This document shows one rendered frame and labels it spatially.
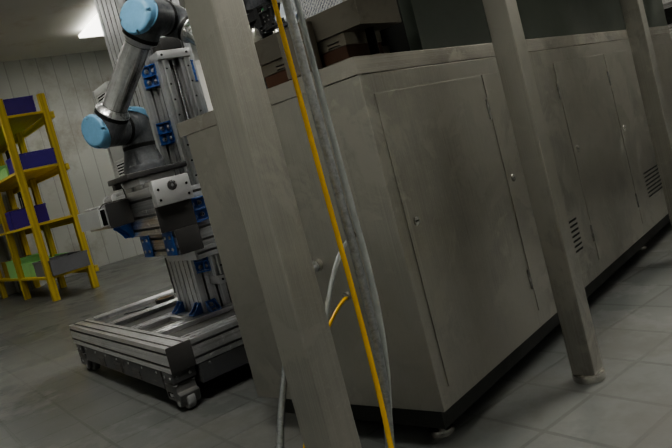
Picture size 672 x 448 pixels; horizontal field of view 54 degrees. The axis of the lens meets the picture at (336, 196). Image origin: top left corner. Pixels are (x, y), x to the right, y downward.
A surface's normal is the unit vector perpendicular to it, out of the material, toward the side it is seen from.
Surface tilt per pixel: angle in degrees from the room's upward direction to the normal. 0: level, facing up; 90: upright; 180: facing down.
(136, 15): 85
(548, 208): 90
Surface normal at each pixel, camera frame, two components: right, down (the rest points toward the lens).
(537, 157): -0.63, 0.22
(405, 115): 0.73, -0.14
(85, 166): 0.58, -0.10
